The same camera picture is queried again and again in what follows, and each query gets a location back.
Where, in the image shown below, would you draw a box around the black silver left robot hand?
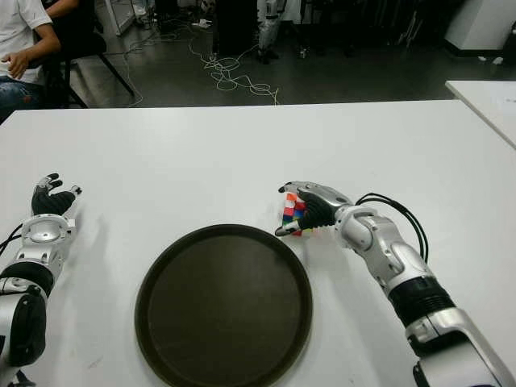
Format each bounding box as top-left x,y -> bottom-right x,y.
31,173 -> 84,218

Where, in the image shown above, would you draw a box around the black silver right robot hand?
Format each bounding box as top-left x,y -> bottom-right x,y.
274,180 -> 356,238

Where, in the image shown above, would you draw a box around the multicoloured Rubik's cube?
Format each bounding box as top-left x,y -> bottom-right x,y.
281,192 -> 323,238

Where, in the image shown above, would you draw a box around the dark brown round plate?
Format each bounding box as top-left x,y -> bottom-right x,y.
134,223 -> 314,387

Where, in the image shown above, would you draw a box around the black chair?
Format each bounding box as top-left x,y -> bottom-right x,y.
35,0 -> 136,109

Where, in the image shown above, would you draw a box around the seated person white shirt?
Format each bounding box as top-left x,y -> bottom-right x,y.
0,0 -> 62,122

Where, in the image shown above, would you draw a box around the silver humanoid robot legs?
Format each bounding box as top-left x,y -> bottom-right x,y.
256,0 -> 288,65

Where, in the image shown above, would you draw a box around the white side table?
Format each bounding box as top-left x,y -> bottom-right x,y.
444,80 -> 516,150

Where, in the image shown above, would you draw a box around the black floor cabinet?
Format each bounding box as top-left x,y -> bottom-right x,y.
215,0 -> 259,56

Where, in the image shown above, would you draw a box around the white cabinet black base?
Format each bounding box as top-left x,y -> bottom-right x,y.
443,0 -> 516,57

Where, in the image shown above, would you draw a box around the black left arm cable bundle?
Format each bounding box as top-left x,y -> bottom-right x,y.
0,223 -> 23,248

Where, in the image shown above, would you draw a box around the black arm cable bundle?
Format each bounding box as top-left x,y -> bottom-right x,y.
356,193 -> 429,263
0,223 -> 23,248

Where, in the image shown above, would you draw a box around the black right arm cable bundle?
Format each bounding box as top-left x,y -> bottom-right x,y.
356,193 -> 429,263

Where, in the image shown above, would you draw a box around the thin white floor cable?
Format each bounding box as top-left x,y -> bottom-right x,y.
120,23 -> 190,106

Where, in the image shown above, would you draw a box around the tangled white floor cable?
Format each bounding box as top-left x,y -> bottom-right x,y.
189,23 -> 281,106

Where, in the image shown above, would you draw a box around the white frame display cabinet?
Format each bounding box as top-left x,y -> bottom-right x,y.
94,0 -> 136,36

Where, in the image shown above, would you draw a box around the white metal folding frame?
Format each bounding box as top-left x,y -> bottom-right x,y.
397,10 -> 424,48

